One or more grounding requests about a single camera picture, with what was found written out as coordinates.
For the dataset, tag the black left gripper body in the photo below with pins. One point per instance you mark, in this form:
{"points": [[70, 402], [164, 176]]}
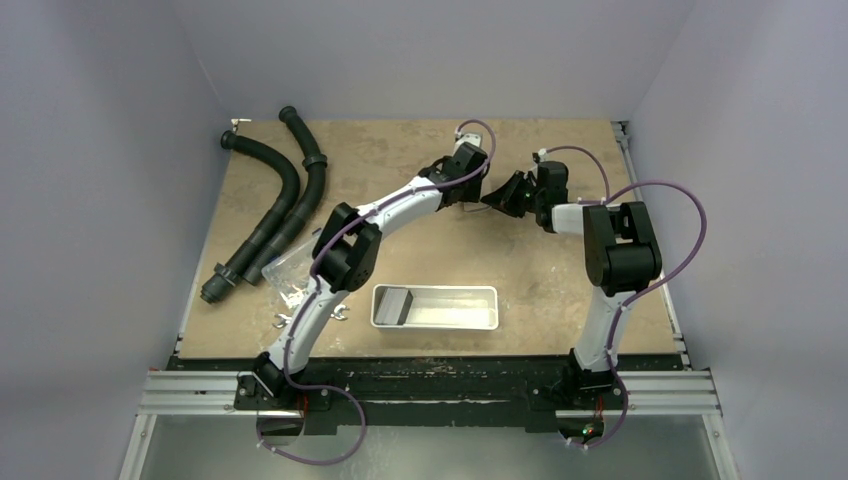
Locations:
{"points": [[470, 189]]}

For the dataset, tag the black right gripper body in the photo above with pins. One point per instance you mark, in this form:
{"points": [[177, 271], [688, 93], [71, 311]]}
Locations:
{"points": [[523, 192]]}

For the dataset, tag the grey credit card stack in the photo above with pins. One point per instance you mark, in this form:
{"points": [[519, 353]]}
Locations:
{"points": [[394, 307]]}

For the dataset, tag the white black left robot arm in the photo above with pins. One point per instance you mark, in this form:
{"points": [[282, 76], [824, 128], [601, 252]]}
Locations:
{"points": [[346, 251]]}

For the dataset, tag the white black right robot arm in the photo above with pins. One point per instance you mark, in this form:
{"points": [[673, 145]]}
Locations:
{"points": [[621, 253]]}

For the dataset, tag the white rectangular tray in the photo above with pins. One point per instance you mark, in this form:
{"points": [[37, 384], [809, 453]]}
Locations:
{"points": [[445, 307]]}

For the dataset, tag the silver open-end wrench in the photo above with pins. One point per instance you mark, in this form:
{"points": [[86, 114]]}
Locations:
{"points": [[281, 320]]}

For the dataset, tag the clear plastic bag of screws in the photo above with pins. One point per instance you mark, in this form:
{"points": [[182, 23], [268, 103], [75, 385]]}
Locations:
{"points": [[288, 274]]}

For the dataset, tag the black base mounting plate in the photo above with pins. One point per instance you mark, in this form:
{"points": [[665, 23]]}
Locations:
{"points": [[478, 391]]}

